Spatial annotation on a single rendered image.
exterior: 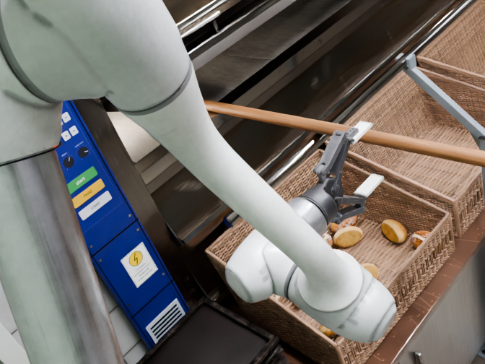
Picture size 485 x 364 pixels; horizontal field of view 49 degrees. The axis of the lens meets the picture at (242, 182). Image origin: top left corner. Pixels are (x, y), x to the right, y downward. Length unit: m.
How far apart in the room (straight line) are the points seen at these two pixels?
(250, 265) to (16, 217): 0.44
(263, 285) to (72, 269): 0.39
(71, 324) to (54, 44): 0.30
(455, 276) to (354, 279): 0.90
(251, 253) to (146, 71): 0.47
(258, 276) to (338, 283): 0.16
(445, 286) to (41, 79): 1.36
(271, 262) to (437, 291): 0.85
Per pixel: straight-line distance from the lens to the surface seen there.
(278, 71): 1.70
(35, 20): 0.53
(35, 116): 0.59
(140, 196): 1.44
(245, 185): 0.70
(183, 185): 1.54
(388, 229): 1.79
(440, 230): 1.66
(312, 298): 0.84
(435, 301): 1.65
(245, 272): 0.91
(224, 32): 1.35
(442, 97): 1.57
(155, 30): 0.54
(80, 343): 0.64
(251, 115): 1.43
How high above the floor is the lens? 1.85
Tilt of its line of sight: 33 degrees down
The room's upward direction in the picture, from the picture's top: 22 degrees counter-clockwise
